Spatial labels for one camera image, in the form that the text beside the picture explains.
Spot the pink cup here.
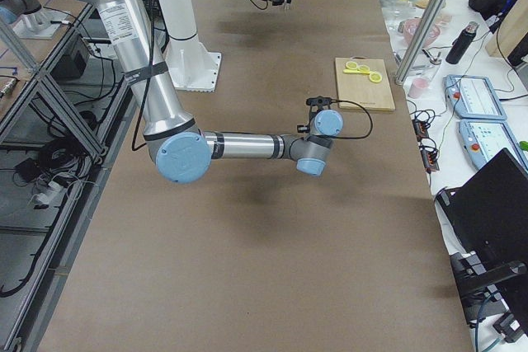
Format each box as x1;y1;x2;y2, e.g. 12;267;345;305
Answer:
408;77;430;99

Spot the lemon slice bottom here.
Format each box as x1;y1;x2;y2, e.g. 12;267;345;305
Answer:
345;61;359;71

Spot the lemon slice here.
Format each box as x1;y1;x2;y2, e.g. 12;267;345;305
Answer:
345;61;359;71
369;73;383;83
357;64;370;73

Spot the lemon slice middle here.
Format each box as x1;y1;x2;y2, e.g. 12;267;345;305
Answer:
357;64;370;73

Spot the bamboo cutting board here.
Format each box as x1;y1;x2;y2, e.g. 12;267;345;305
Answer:
335;58;395;111

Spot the lemon slice top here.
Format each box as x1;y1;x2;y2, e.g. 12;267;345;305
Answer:
369;73;383;83

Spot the pink bowl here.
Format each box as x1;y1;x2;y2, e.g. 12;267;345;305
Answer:
402;18;441;48

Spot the black thermos bottle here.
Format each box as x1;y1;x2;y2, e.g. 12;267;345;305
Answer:
445;21;479;64

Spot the upper teach pendant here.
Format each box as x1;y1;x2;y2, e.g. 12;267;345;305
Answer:
444;74;507;120

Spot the teach pendant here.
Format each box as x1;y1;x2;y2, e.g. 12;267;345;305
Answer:
458;119;527;170
444;74;507;120

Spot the lower teach pendant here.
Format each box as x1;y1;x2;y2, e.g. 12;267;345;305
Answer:
458;119;527;170

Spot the black monitor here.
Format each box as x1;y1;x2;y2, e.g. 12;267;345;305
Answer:
436;148;527;331

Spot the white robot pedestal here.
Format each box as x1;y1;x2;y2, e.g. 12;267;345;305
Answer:
158;0;222;92

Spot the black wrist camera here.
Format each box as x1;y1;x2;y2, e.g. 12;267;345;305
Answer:
306;96;332;107

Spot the black camera cable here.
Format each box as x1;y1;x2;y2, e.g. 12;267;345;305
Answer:
329;99;374;141

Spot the aluminium frame post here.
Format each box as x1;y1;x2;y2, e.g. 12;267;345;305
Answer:
394;0;445;86

